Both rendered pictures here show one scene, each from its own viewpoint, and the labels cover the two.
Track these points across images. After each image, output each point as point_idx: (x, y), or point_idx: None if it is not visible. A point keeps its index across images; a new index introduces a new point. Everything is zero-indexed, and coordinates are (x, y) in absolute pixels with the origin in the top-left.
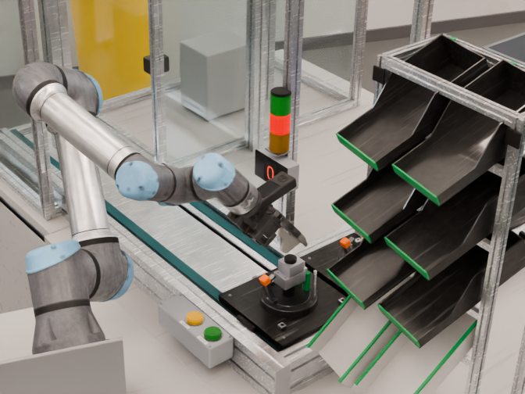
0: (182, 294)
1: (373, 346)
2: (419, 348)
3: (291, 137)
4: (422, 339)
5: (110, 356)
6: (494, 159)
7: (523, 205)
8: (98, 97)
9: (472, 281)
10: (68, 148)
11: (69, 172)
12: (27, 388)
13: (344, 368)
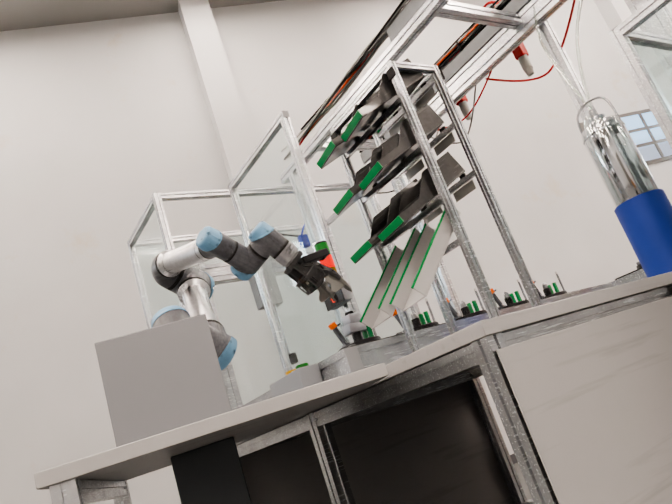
0: None
1: (394, 279)
2: (404, 222)
3: (338, 271)
4: (402, 215)
5: (199, 329)
6: (389, 93)
7: (433, 128)
8: (210, 279)
9: (422, 176)
10: (188, 294)
11: (189, 303)
12: (138, 361)
13: (386, 314)
